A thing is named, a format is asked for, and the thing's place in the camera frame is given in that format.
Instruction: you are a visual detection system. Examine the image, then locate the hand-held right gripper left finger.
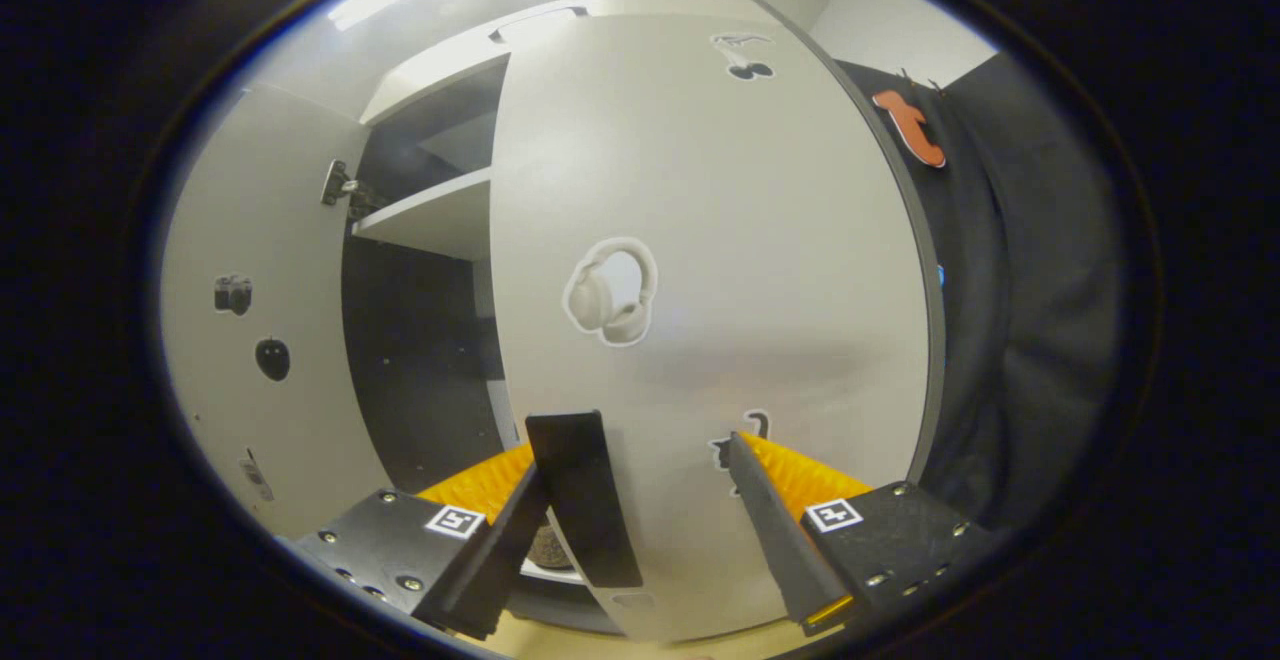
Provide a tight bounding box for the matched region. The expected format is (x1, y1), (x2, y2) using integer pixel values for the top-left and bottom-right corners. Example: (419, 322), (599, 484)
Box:
(295, 440), (553, 641)

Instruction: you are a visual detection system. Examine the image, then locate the white camera-sticker cabinet door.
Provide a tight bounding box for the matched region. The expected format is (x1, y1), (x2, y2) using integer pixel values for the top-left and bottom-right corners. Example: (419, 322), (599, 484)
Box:
(160, 88), (396, 541)

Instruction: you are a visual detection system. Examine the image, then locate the white shoe cabinet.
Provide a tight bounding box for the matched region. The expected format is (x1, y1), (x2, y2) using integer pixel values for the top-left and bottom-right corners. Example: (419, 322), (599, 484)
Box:
(340, 0), (946, 641)

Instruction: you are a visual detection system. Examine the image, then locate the metal door hinge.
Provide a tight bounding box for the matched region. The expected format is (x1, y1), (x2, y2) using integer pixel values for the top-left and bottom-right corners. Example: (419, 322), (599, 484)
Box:
(320, 160), (386, 219)

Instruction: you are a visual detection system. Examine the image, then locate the black backdrop cloth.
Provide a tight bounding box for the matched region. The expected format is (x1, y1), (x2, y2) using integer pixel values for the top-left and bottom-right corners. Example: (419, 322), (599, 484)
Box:
(835, 55), (1126, 541)

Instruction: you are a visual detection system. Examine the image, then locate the white cabinet drawer front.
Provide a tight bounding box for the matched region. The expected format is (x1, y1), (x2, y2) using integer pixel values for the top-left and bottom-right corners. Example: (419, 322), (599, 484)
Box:
(358, 0), (796, 127)

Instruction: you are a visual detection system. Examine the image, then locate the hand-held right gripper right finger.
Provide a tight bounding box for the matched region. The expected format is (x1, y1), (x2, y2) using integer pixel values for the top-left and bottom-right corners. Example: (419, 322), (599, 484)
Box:
(728, 430), (996, 638)

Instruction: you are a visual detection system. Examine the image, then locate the black door handle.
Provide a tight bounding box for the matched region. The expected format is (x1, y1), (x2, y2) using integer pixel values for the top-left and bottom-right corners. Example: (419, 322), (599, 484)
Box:
(525, 410), (644, 589)

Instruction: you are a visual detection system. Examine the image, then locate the brown fuzzy shoe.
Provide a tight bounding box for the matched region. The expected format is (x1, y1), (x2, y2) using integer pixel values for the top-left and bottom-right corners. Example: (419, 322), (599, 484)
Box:
(522, 523), (576, 571)

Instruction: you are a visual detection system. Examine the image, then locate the white headphone-sticker cabinet door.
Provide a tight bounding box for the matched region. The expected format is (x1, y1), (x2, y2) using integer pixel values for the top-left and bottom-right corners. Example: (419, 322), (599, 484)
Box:
(488, 12), (946, 644)

